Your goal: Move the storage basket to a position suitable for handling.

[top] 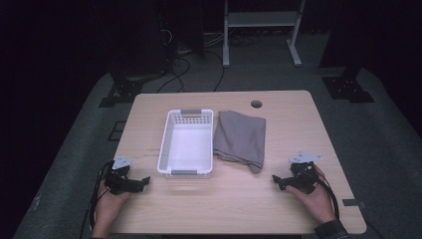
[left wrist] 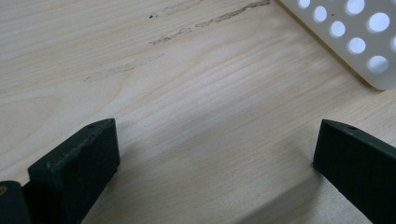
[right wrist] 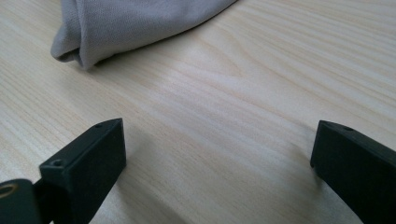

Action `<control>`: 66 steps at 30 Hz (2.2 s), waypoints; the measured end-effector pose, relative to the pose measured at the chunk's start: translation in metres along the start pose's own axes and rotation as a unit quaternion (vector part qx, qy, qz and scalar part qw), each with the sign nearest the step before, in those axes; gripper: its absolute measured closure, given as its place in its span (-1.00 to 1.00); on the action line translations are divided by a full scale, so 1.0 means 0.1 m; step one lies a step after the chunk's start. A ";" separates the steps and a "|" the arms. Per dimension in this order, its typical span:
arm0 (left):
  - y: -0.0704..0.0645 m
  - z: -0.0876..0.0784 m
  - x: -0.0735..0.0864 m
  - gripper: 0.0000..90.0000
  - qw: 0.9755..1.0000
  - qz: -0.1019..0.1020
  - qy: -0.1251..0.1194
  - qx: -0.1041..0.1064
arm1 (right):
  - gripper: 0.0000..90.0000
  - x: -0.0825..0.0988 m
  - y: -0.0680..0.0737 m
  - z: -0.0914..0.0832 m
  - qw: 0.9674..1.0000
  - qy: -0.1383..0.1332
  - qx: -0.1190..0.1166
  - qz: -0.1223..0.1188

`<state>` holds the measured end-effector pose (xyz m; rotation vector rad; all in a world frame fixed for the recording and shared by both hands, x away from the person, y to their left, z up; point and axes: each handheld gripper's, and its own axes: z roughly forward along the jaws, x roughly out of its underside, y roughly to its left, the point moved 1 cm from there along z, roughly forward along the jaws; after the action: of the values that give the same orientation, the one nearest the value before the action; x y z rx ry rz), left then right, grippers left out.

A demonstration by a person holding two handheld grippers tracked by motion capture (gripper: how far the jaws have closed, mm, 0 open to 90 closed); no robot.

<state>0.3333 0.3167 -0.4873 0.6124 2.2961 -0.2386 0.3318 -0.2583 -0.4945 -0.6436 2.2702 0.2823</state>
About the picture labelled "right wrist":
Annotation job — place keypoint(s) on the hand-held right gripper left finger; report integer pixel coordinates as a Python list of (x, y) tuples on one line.
[(84, 168)]

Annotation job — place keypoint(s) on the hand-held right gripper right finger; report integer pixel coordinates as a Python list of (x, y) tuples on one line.
[(358, 168)]

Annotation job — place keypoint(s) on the grey cloth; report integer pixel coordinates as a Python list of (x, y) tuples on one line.
[(124, 25)]

